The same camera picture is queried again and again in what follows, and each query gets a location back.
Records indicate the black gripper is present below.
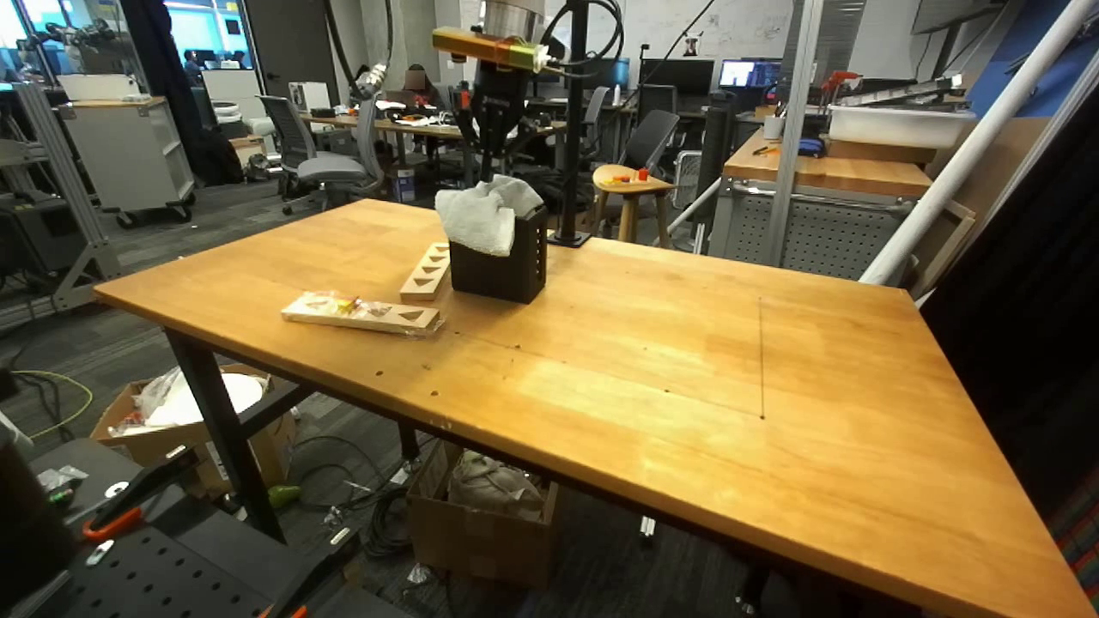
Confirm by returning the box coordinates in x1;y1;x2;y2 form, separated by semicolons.
472;61;534;183

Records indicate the white terry cloth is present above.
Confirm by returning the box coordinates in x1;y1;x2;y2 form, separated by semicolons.
434;171;550;260

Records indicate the black perforated plastic box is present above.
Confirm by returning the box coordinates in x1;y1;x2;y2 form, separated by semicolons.
446;203;553;308

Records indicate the brown cardboard box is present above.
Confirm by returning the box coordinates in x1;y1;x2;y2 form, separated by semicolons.
406;443;567;594

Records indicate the cardboard box with plastic bag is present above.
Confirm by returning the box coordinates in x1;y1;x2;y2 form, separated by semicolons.
89;365;299;497

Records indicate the black vertical pole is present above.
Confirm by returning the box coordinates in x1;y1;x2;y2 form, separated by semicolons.
558;0;595;252

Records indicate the seated person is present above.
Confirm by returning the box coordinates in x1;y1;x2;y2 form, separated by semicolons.
392;61;446;120

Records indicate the round wooden stool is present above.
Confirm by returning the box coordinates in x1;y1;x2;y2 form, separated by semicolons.
589;161;677;249

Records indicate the wooden board with triangle cutouts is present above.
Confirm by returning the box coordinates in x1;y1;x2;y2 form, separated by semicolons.
397;236;456;305

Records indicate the grey office chair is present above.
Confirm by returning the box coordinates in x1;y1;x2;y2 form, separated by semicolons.
257;86;387;220

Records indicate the wooden board wrapped in plastic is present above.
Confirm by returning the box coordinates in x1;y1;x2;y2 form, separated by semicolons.
277;288;449;345

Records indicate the computer monitor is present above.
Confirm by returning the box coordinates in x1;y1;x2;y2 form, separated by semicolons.
711;54;789;96

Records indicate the grey vertical pillar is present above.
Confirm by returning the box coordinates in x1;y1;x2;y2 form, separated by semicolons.
763;0;832;267

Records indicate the grey perforated metal panel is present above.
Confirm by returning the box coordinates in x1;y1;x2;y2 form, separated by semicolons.
708;179;920;286

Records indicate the white wheeled cabinet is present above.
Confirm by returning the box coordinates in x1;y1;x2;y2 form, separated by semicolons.
55;74;200;230

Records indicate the black table leg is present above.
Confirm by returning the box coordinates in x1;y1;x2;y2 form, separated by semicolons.
161;325;293;551

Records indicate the white plastic bin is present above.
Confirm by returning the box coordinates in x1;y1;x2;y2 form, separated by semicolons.
824;96;984;154

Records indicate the white diagonal pole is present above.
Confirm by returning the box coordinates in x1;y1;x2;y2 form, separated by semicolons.
854;0;1099;291

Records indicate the black perforated panel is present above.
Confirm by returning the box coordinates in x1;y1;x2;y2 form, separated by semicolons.
30;505;366;618

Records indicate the wrist mounted camera bar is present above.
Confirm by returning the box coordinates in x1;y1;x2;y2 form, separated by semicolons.
431;26;553;77

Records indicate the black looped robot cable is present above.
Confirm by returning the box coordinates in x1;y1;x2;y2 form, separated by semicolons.
537;0;632;77

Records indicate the grey metal shelf frame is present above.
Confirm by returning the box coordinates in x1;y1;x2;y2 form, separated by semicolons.
0;83;124;337

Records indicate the yellow green floor cable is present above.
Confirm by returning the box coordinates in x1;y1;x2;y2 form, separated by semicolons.
7;365;102;446

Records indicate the orange handled tool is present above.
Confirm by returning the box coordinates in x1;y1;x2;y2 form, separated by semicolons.
77;502;155;551

